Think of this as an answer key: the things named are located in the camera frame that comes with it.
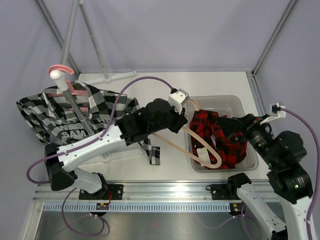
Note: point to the grey black plaid shirt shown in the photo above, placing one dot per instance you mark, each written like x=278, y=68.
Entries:
x=52, y=120

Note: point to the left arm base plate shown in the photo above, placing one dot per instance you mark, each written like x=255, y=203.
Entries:
x=110, y=192

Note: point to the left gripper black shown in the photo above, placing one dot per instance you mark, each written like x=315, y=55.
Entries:
x=179, y=119

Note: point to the slotted cable duct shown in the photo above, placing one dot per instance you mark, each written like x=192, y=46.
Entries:
x=132, y=207

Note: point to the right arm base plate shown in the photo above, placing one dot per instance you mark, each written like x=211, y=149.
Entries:
x=222, y=192

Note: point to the clear plastic bin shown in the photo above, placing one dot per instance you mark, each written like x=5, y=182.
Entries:
x=229, y=106

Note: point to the grey clothes rack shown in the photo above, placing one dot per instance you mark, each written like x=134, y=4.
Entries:
x=107, y=77

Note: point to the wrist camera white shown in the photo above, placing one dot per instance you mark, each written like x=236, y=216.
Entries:
x=275, y=112
x=177, y=99

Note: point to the red black plaid shirt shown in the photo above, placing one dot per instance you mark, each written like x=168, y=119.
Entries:
x=208, y=125

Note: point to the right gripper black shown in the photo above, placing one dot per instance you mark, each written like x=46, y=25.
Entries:
x=246, y=124

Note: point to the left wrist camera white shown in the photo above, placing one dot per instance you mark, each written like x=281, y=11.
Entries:
x=177, y=99

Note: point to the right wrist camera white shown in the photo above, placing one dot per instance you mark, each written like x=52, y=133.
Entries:
x=275, y=112

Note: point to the aluminium front rail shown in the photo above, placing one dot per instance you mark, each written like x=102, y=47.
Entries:
x=176, y=191

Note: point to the pink plastic hanger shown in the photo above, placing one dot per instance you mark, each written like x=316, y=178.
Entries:
x=57, y=74

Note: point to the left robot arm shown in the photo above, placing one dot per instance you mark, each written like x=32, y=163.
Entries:
x=64, y=171

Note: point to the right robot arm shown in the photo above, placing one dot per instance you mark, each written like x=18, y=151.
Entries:
x=289, y=181

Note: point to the beige plastic hanger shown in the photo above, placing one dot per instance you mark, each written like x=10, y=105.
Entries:
x=202, y=156

